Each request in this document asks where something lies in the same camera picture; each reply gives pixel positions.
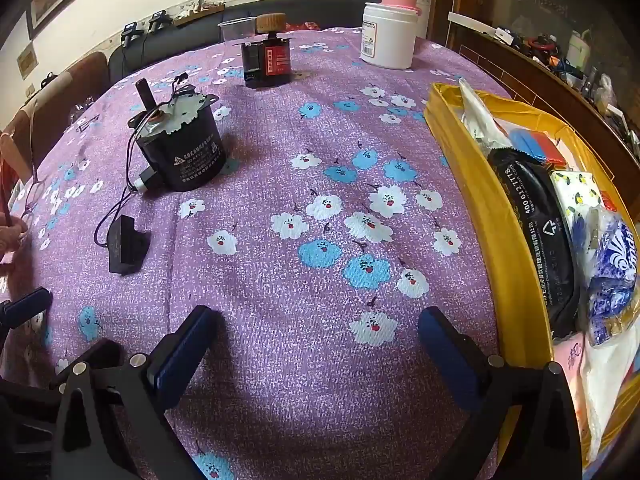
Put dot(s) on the black capacitor box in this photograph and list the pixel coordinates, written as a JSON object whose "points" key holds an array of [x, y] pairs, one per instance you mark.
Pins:
{"points": [[127, 250]]}

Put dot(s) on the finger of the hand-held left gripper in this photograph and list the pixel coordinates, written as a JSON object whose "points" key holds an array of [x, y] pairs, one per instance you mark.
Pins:
{"points": [[95, 351], [27, 306]]}

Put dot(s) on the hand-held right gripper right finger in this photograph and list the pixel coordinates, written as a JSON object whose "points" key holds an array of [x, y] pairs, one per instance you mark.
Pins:
{"points": [[445, 350]]}

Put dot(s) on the brown chair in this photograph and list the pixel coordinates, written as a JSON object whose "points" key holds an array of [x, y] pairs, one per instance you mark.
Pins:
{"points": [[75, 90]]}

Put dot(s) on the pile of assorted clutter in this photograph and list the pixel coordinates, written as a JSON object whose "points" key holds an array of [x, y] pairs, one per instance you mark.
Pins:
{"points": [[555, 55]]}

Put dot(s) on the white plastic wrapper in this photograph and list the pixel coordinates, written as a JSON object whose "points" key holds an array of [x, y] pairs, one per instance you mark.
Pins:
{"points": [[475, 110]]}

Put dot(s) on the black sofa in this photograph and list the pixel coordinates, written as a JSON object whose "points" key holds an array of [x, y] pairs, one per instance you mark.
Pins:
{"points": [[165, 40]]}

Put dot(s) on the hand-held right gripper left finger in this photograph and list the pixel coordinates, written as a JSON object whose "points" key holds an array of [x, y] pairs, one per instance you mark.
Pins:
{"points": [[185, 355]]}

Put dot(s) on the small wall plaque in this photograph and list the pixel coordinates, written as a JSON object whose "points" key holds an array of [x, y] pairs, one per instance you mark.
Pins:
{"points": [[27, 60]]}

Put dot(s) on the white plastic jar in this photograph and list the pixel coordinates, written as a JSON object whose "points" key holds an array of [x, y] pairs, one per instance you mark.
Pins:
{"points": [[392, 40]]}

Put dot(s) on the lemon print tissue pack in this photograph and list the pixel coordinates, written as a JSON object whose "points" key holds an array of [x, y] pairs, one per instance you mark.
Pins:
{"points": [[575, 190]]}

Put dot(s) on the white green drink bottle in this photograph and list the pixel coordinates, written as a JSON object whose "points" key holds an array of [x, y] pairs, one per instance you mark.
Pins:
{"points": [[580, 50]]}

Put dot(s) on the large white plastic bag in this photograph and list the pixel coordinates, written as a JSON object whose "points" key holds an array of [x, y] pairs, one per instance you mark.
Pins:
{"points": [[607, 380]]}

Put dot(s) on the black printed packet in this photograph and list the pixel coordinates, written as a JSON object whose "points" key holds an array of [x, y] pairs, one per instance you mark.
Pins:
{"points": [[540, 240]]}

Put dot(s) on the blue white plastic bag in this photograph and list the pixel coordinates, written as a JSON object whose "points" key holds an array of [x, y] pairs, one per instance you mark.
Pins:
{"points": [[610, 270]]}

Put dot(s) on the black handheld device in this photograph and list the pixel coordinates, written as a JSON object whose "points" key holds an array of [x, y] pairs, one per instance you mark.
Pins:
{"points": [[160, 20], [131, 32]]}

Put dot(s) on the pink packet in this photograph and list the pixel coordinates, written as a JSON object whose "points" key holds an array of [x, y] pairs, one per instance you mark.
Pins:
{"points": [[570, 355]]}

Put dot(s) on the white wall socket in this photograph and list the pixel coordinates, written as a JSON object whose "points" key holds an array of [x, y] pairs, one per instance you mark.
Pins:
{"points": [[30, 91]]}

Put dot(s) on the white flat box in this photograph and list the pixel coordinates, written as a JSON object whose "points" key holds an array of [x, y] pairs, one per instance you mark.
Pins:
{"points": [[467, 19]]}

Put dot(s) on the wooden tea tray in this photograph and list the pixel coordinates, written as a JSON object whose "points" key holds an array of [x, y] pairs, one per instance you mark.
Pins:
{"points": [[200, 10]]}

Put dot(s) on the clear plastic container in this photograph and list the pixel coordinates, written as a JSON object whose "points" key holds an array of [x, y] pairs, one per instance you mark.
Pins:
{"points": [[235, 30]]}

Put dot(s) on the wooden cabinet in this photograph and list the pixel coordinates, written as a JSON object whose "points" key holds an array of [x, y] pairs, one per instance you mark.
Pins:
{"points": [[525, 80]]}

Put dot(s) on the black cylindrical motor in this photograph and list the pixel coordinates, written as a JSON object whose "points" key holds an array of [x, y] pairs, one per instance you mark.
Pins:
{"points": [[185, 155]]}

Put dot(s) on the yellow storage box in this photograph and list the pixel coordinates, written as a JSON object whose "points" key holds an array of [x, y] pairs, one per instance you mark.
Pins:
{"points": [[465, 160]]}

